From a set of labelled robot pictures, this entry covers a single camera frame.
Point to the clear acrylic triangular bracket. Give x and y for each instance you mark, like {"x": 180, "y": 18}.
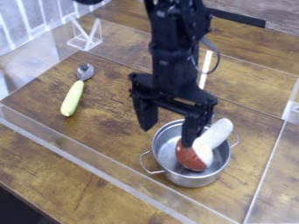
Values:
{"x": 86, "y": 40}

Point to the spoon with yellow-green handle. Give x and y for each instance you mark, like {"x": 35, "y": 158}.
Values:
{"x": 72, "y": 98}

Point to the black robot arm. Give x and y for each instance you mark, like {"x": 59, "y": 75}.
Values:
{"x": 179, "y": 24}

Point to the clear acrylic front barrier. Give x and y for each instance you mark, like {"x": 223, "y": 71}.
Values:
{"x": 183, "y": 208}

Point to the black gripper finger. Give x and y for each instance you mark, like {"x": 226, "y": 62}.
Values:
{"x": 195, "y": 121}
{"x": 146, "y": 111}

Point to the black bar at table back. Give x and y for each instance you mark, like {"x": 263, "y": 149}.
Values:
{"x": 238, "y": 18}

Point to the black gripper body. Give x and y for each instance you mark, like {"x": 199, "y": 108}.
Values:
{"x": 184, "y": 98}

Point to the silver pot with handles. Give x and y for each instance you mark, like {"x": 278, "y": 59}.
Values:
{"x": 163, "y": 150}

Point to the red plush mushroom toy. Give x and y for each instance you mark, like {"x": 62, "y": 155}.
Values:
{"x": 197, "y": 157}

